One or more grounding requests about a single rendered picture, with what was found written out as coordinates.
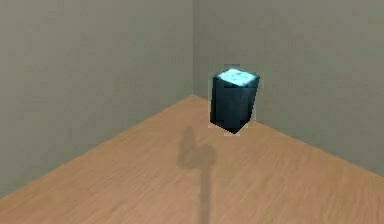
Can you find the dark teal square bin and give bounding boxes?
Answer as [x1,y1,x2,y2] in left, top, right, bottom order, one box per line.
[209,67,261,135]

